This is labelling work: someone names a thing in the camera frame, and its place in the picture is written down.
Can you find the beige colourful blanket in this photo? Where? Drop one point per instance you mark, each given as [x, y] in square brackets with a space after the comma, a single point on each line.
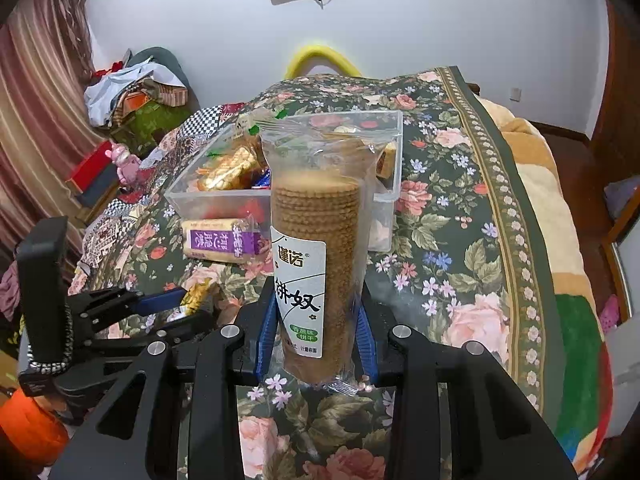
[565, 285]

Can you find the wooden wardrobe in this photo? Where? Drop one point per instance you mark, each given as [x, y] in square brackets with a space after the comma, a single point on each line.
[622, 85]

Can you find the blue snack bag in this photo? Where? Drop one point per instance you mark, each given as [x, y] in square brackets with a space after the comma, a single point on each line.
[261, 180]

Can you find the purple label biscuit packet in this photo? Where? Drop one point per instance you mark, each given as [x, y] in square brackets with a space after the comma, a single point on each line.
[220, 240]

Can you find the striped brown curtain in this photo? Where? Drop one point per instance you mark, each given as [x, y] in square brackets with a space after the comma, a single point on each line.
[40, 125]

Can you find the gold foil cake packet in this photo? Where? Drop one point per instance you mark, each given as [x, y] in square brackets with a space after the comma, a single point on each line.
[230, 167]

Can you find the red box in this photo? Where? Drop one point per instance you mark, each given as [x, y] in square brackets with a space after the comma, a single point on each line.
[92, 167]

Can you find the gold packet with white label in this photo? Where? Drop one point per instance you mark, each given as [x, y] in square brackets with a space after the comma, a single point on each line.
[197, 296]

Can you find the yellow foam tube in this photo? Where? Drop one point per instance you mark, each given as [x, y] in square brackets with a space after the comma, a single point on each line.
[320, 57]

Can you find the pile of clothes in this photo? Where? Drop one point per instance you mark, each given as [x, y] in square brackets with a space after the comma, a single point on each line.
[140, 90]

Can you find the tall round cracker packet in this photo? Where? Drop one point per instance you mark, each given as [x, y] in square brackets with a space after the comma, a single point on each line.
[315, 270]

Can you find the pink rabbit toy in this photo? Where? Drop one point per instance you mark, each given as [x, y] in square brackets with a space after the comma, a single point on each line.
[125, 162]

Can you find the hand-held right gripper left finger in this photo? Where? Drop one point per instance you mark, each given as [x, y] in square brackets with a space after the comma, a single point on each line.
[265, 332]

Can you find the dark floral blanket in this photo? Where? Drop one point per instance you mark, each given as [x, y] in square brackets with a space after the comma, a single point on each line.
[450, 260]

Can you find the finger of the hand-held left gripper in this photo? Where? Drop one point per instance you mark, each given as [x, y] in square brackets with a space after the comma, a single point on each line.
[165, 330]
[160, 300]

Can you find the red snack bag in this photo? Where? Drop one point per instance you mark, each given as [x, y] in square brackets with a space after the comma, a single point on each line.
[240, 208]

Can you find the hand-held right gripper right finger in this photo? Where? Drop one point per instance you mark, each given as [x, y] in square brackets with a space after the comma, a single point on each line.
[365, 342]

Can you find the patchwork quilt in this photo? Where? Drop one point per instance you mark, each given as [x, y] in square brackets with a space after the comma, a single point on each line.
[150, 170]

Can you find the wall socket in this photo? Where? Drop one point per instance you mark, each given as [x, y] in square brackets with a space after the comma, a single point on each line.
[516, 93]

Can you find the clear plastic storage box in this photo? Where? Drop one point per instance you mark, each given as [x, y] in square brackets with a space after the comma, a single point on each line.
[385, 195]

